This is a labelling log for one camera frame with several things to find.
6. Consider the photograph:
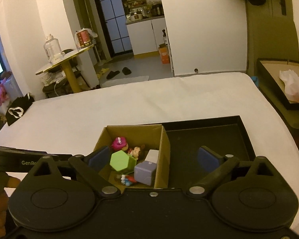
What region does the blue smurf figurine with jar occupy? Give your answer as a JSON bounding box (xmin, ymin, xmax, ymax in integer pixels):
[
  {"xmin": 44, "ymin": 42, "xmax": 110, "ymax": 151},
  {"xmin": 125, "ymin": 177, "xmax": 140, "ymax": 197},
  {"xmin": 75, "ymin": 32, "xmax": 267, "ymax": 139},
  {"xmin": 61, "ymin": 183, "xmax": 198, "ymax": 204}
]
[{"xmin": 114, "ymin": 174, "xmax": 137, "ymax": 187}]

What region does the green hexagonal box toy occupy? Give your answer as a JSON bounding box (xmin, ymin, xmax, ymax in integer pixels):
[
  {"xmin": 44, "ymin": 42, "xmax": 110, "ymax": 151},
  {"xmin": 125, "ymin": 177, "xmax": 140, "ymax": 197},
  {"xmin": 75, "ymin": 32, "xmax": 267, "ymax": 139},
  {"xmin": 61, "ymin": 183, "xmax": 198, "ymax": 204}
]
[{"xmin": 109, "ymin": 151, "xmax": 137, "ymax": 174}]

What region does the pink-haired doll figurine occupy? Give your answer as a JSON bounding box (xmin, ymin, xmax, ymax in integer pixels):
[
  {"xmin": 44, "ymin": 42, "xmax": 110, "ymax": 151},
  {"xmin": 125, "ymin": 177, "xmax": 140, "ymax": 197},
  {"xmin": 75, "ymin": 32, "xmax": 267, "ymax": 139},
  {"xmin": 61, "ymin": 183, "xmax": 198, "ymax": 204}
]
[{"xmin": 111, "ymin": 136, "xmax": 129, "ymax": 152}]

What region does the lavender white cube toy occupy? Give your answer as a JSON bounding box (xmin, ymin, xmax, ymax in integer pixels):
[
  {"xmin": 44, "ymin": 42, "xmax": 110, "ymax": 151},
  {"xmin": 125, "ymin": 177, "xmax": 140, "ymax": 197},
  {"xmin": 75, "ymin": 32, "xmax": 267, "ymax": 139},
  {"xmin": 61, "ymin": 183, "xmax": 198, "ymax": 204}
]
[{"xmin": 134, "ymin": 161, "xmax": 157, "ymax": 186}]

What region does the brown cardboard box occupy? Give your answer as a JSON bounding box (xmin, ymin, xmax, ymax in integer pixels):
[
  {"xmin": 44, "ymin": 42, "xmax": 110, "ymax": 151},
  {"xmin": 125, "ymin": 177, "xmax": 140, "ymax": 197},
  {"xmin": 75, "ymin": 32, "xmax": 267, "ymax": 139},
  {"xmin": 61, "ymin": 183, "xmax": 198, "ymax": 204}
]
[{"xmin": 94, "ymin": 124, "xmax": 171, "ymax": 192}]

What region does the white power adapter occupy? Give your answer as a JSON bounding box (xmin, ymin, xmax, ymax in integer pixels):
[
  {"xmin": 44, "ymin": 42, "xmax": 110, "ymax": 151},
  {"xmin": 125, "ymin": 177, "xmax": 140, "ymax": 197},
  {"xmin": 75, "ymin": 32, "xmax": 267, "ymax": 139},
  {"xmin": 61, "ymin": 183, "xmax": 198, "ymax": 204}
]
[{"xmin": 145, "ymin": 149, "xmax": 159, "ymax": 164}]

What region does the black white bag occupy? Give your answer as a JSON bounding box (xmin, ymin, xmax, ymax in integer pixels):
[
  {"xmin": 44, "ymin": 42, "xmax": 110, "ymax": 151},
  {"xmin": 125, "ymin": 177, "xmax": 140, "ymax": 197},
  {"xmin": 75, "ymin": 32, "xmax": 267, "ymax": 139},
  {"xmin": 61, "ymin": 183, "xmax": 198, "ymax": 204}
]
[{"xmin": 6, "ymin": 93, "xmax": 34, "ymax": 126}]

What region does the black shallow tray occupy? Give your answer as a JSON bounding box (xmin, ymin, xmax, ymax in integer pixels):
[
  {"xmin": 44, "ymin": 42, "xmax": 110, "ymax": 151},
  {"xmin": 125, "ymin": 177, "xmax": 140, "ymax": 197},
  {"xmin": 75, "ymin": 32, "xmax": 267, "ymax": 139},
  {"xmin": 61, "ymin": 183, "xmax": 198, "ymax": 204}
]
[{"xmin": 156, "ymin": 116, "xmax": 256, "ymax": 189}]

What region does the brown-haired doll figurine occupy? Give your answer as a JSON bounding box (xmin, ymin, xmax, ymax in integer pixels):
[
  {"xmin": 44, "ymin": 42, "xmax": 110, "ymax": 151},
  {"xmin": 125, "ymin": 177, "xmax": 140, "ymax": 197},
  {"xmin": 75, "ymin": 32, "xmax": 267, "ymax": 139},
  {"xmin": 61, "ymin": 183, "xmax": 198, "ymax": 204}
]
[{"xmin": 127, "ymin": 145, "xmax": 145, "ymax": 160}]

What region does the round gold side table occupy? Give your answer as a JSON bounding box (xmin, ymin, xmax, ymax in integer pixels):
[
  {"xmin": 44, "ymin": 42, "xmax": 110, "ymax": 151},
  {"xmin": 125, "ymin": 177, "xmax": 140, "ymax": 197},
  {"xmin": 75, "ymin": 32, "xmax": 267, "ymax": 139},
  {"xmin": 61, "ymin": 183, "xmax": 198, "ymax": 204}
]
[{"xmin": 35, "ymin": 44, "xmax": 94, "ymax": 93}]

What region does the white plastic bag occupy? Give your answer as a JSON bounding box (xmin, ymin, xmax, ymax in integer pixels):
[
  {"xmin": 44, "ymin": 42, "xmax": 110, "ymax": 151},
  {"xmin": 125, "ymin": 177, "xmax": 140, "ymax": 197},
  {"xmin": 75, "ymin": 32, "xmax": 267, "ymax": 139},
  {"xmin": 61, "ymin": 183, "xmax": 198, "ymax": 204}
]
[{"xmin": 279, "ymin": 70, "xmax": 299, "ymax": 103}]

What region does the black slipper left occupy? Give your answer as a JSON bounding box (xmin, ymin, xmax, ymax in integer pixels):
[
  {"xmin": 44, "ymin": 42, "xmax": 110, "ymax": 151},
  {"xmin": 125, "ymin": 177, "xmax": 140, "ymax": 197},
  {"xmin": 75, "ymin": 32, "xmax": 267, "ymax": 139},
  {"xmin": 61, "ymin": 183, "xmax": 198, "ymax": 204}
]
[{"xmin": 106, "ymin": 70, "xmax": 120, "ymax": 80}]

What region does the black slipper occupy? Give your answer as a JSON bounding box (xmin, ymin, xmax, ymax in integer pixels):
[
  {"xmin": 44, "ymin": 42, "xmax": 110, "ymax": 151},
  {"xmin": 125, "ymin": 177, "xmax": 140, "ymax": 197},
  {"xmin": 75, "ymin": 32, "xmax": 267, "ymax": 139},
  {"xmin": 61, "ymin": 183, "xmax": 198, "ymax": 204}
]
[
  {"xmin": 106, "ymin": 70, "xmax": 120, "ymax": 80},
  {"xmin": 122, "ymin": 67, "xmax": 132, "ymax": 75}
]

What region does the black framed box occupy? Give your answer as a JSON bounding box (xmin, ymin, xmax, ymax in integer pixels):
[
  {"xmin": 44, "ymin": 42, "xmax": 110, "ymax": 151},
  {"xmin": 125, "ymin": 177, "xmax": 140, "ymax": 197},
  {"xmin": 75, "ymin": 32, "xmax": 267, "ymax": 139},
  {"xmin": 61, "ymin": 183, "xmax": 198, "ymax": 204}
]
[{"xmin": 257, "ymin": 58, "xmax": 299, "ymax": 110}]

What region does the clear glass jar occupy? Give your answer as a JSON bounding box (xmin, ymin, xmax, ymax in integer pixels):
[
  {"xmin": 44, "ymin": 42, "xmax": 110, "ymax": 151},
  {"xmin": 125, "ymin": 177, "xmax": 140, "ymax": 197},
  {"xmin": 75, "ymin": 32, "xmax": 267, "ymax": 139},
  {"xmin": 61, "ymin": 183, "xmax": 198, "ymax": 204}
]
[{"xmin": 43, "ymin": 34, "xmax": 64, "ymax": 63}]

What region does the black slipper right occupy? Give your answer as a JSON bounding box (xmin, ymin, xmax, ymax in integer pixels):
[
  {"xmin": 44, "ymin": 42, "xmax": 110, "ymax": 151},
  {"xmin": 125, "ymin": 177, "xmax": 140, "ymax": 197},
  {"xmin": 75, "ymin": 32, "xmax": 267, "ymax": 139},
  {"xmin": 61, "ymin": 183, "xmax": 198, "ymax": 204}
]
[{"xmin": 122, "ymin": 67, "xmax": 132, "ymax": 75}]

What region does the red tin can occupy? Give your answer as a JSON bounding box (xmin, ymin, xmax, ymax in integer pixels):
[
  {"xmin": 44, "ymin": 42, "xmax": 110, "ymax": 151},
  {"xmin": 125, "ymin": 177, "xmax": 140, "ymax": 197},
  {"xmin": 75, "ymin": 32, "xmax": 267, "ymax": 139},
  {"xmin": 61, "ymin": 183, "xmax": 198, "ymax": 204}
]
[{"xmin": 74, "ymin": 29, "xmax": 92, "ymax": 49}]

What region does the orange cardboard box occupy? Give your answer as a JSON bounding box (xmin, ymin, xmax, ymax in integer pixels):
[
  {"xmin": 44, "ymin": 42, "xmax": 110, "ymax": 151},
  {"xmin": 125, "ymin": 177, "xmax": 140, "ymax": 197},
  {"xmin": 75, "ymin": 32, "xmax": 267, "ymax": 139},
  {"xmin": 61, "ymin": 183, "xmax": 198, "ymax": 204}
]
[{"xmin": 158, "ymin": 44, "xmax": 170, "ymax": 64}]

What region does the white kitchen cabinet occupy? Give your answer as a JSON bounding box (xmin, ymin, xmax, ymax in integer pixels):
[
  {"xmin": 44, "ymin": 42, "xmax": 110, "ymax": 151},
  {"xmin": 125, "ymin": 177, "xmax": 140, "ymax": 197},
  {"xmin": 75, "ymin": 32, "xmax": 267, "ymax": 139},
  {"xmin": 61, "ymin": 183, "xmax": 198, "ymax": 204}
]
[{"xmin": 126, "ymin": 16, "xmax": 166, "ymax": 55}]

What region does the dark glass panel door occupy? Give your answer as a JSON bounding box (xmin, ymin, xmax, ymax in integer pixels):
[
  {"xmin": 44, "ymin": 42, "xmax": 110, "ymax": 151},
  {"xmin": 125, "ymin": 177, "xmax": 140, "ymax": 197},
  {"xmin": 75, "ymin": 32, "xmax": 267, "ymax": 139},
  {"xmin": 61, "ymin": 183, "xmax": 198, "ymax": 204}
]
[{"xmin": 94, "ymin": 0, "xmax": 132, "ymax": 57}]

